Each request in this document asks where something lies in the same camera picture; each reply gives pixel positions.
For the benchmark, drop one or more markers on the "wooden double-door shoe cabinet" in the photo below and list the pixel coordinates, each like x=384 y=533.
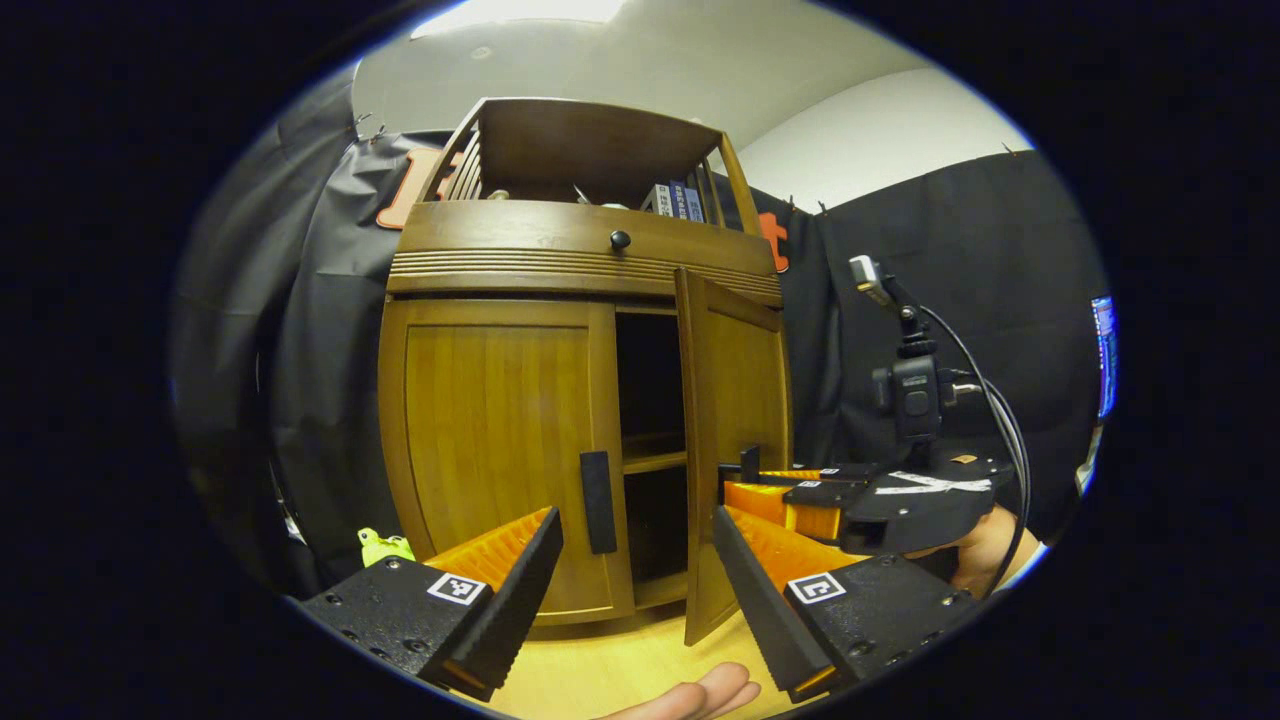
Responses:
x=590 y=140

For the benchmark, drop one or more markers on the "black backdrop cloth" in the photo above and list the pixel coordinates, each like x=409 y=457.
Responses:
x=330 y=350

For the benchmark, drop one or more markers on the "white book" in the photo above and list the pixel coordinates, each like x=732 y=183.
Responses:
x=660 y=200

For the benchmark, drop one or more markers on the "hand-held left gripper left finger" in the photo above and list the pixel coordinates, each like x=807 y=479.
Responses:
x=510 y=600

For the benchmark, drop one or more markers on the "computer monitor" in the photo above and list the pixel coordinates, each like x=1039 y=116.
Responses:
x=1104 y=360

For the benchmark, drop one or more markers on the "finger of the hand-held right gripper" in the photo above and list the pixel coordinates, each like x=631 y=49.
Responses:
x=850 y=470
x=770 y=502

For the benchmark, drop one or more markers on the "wooden drawer with black knob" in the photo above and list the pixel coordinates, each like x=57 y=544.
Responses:
x=520 y=240

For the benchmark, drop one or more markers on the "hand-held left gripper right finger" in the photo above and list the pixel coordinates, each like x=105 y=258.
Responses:
x=765 y=610

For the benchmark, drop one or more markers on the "light blue book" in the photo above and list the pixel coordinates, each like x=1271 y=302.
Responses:
x=694 y=204

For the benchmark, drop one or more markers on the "wooden shoe cabinet door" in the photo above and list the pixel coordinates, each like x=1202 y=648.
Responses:
x=730 y=380
x=490 y=420

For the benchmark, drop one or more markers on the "small green object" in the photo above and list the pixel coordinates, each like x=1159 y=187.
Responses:
x=385 y=548

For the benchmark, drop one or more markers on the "dark blue book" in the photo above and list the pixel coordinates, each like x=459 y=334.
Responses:
x=679 y=200

